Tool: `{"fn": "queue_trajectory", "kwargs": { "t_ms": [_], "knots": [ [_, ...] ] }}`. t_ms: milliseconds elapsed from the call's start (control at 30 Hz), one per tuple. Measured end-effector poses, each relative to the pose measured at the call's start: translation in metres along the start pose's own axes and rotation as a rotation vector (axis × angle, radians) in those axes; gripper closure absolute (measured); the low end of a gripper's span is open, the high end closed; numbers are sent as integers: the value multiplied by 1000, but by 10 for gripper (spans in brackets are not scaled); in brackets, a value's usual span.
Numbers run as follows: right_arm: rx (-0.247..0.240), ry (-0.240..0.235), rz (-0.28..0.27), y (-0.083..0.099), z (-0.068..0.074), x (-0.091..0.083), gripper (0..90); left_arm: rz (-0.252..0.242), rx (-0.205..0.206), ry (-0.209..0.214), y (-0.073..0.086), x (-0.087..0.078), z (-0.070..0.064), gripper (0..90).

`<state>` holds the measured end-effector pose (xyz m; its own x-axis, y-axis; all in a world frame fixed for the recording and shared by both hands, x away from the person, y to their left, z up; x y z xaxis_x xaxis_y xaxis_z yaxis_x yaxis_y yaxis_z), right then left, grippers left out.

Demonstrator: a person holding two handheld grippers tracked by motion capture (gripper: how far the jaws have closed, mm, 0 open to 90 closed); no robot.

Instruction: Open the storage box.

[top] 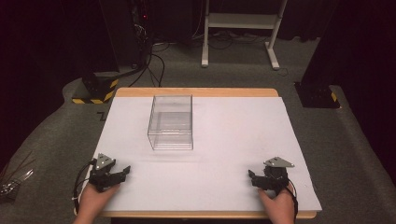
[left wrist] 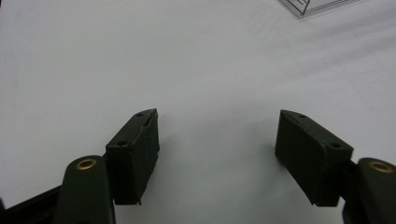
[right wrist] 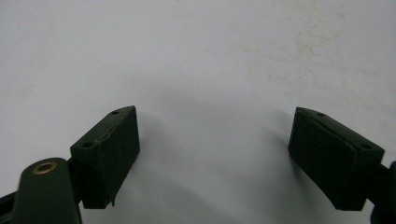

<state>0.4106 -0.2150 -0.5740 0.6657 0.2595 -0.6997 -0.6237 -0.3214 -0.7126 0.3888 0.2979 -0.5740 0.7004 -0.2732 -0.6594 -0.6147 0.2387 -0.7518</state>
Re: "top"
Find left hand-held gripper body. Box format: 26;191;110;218
88;152;123;193

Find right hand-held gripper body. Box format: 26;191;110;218
257;156;295;197

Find person's right hand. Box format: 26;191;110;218
257;182;296;224

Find person's left hand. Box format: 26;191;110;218
73;182;121;224

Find white table sheet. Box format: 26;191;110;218
92;96;323;213

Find clear plastic box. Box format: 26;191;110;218
147;94;194;151

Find black yellow striped stand base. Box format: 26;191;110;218
71;72;120;105

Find black equipment rack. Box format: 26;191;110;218
98;0;152;69

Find white metal stand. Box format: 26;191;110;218
201;0;290;71

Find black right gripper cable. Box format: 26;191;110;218
286;182;300;224

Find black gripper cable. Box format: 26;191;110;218
286;182;300;224
72;159;98;217

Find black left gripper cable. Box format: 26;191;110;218
72;159;98;217

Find black floor cables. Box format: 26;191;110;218
128;43;166;89

